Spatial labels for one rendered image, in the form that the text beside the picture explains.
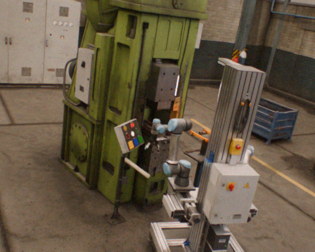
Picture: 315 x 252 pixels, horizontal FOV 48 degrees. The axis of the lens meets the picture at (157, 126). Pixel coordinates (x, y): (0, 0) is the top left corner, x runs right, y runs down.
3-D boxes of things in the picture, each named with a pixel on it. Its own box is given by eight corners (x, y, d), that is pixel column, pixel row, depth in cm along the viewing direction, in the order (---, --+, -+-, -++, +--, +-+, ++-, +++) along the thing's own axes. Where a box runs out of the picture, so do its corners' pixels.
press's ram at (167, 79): (179, 100, 424) (185, 66, 411) (154, 102, 400) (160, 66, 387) (157, 90, 454) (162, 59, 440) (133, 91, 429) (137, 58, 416)
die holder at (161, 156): (171, 169, 451) (177, 136, 436) (147, 175, 426) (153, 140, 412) (144, 151, 490) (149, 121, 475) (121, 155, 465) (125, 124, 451)
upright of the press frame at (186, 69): (170, 189, 497) (202, 19, 421) (156, 193, 480) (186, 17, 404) (151, 175, 528) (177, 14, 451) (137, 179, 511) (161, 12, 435)
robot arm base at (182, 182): (191, 187, 341) (193, 178, 338) (176, 187, 337) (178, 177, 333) (186, 179, 354) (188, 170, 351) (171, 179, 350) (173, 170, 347)
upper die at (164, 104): (170, 108, 419) (171, 100, 416) (156, 109, 406) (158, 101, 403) (148, 98, 448) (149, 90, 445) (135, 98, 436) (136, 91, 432)
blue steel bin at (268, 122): (290, 141, 775) (300, 110, 752) (267, 145, 729) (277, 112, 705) (249, 122, 864) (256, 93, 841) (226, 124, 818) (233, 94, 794)
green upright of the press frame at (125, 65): (131, 201, 454) (158, 13, 378) (114, 206, 438) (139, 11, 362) (113, 185, 485) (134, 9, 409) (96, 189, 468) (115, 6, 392)
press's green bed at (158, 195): (165, 201, 466) (171, 169, 451) (142, 208, 442) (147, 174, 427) (140, 181, 505) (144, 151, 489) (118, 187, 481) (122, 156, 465)
